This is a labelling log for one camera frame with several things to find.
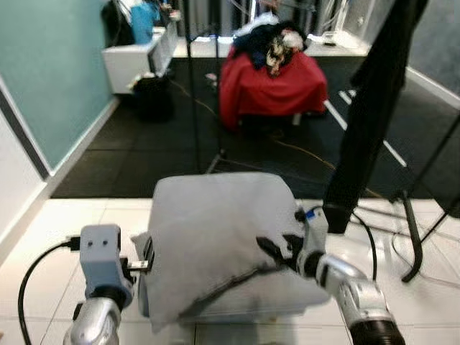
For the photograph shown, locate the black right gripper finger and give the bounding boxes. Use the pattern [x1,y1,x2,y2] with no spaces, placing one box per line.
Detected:
[256,236,288,264]

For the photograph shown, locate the grey pillow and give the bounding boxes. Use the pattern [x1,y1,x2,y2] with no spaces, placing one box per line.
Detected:
[132,208,306,333]

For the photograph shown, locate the black hanging garment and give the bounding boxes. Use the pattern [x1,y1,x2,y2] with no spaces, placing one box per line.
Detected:
[323,0,430,235]

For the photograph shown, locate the black bag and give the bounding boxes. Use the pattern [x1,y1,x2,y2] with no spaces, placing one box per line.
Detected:
[131,73,175,123]

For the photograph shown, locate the thin black pole stand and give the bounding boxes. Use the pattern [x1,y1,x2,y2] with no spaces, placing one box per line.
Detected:
[183,0,229,175]

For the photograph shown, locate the white cabinet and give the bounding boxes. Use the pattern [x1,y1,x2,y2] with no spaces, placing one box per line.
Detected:
[102,20,180,95]

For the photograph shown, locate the dark clothes pile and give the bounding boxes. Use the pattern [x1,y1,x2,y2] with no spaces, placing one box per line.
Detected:
[232,20,308,77]

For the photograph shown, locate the blue garment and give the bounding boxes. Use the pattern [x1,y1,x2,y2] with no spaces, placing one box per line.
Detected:
[129,0,161,45]

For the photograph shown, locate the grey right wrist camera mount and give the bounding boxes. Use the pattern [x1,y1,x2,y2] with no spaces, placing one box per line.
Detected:
[301,208,331,257]

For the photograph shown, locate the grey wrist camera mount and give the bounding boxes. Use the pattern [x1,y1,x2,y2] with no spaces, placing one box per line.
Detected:
[79,224,134,291]
[301,208,331,257]

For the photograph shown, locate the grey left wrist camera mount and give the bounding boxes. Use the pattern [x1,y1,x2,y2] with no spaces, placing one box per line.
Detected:
[79,224,134,291]

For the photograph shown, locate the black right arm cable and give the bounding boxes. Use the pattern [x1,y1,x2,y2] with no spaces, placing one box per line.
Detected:
[296,204,379,282]

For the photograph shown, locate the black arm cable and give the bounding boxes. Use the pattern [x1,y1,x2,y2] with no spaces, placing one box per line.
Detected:
[296,204,379,282]
[17,237,82,345]

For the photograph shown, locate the orange floor cable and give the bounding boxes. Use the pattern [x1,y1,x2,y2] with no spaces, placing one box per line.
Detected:
[171,79,339,173]

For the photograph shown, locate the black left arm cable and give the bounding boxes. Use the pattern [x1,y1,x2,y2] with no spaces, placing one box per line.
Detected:
[17,237,82,345]

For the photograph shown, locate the black rack leg frame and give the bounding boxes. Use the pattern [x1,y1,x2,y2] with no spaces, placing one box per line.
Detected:
[397,115,460,283]

